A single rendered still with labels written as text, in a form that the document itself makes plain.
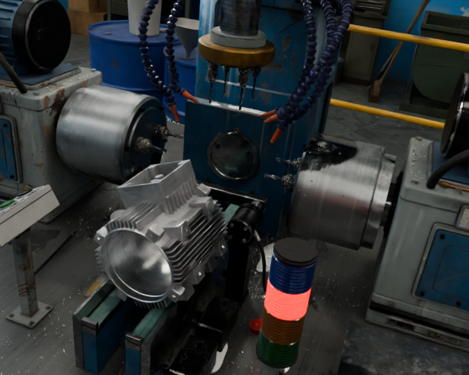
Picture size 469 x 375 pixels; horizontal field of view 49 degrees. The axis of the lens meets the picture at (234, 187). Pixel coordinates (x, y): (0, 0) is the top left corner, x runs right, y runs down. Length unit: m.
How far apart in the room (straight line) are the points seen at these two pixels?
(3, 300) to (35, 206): 0.28
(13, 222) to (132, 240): 0.23
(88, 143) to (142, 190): 0.36
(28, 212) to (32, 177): 0.41
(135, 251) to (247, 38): 0.52
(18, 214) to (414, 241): 0.78
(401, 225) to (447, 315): 0.23
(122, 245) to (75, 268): 0.29
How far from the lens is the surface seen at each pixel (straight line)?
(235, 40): 1.16
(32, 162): 1.43
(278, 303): 0.71
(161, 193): 0.96
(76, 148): 1.33
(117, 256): 1.04
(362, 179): 1.12
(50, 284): 1.28
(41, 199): 1.08
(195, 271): 0.95
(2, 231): 1.01
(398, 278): 1.18
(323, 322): 1.22
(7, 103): 1.40
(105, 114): 1.30
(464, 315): 1.23
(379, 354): 1.02
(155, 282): 1.05
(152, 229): 0.90
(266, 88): 1.44
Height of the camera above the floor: 1.60
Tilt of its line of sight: 29 degrees down
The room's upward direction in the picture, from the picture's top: 6 degrees clockwise
